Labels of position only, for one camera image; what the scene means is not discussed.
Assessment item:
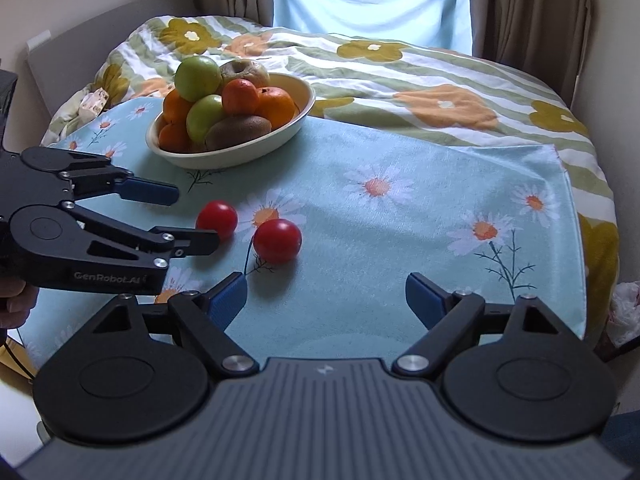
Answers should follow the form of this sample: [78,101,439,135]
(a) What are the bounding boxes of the white sheer curtain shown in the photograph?
[270,0,473,56]

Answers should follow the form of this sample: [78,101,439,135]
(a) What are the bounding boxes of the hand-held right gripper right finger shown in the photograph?
[392,272,561,376]

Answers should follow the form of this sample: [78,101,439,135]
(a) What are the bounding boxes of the wrinkled yellow-brown apple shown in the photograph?
[220,59,271,88]

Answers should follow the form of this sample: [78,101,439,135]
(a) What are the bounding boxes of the striped floral blanket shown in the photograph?
[40,14,621,356]

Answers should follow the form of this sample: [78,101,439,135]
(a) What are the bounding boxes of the small mandarin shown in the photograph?
[158,122,192,153]
[221,78,260,116]

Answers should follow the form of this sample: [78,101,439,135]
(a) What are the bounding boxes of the brown kiwi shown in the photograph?
[205,115,272,152]

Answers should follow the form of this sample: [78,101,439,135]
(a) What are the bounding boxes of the person's left hand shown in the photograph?
[0,280,27,331]

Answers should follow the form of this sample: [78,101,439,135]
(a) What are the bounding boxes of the light blue daisy tablecloth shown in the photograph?
[20,97,588,361]

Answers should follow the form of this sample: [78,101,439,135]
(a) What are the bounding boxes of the cream oval bowl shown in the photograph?
[145,72,317,170]

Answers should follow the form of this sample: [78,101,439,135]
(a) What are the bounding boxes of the red tomato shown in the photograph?
[195,200,239,241]
[253,219,303,264]

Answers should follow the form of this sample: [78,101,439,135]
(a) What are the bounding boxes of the large green apple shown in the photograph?
[173,56,222,102]

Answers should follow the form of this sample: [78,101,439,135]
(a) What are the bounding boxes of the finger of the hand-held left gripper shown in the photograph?
[75,207,220,268]
[65,155,179,206]

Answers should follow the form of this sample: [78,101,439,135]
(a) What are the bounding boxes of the beige patterned packet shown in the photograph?
[80,87,111,116]

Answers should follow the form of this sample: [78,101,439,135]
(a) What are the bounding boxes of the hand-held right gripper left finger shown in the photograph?
[92,271,261,380]

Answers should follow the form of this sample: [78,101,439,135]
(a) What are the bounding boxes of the small green apple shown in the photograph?
[186,95,224,145]

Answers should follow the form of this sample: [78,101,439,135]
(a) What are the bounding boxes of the black cable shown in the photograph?
[0,330,37,377]

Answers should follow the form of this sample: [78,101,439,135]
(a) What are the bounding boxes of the large orange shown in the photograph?
[163,89,193,125]

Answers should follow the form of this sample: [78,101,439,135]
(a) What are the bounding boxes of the white plastic bag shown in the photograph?
[607,282,640,346]

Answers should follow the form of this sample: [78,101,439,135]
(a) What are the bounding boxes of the grey upholstered headboard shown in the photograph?
[25,0,196,116]

